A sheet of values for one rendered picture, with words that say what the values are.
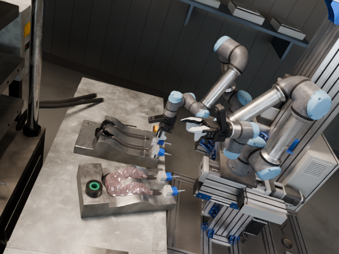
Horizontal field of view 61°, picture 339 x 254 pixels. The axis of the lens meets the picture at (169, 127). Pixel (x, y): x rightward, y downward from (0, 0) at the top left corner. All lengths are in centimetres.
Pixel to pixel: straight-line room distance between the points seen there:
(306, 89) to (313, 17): 253
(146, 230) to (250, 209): 60
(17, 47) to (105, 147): 70
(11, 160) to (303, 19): 328
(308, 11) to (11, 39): 308
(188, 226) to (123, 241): 102
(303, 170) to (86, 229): 129
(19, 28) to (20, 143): 63
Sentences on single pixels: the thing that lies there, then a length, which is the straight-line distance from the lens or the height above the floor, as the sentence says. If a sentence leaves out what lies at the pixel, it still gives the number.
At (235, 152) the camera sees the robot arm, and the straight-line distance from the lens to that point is 133.
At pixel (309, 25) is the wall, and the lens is 389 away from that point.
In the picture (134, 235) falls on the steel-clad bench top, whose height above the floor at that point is 80.
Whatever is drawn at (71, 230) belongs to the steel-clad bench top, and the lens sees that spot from 149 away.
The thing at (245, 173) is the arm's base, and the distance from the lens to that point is 171.
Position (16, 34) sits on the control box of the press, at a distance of 172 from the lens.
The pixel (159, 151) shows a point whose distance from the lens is 179.
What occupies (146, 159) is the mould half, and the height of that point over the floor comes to 87.
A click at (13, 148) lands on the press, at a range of 183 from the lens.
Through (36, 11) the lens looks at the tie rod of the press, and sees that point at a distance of 152.
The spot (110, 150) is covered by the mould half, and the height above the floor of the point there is 88.
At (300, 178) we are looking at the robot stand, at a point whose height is 104.
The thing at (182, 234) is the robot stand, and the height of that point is 21.
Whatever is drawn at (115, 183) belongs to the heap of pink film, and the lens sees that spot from 155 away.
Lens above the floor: 206
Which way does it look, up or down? 35 degrees down
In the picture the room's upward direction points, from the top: 22 degrees clockwise
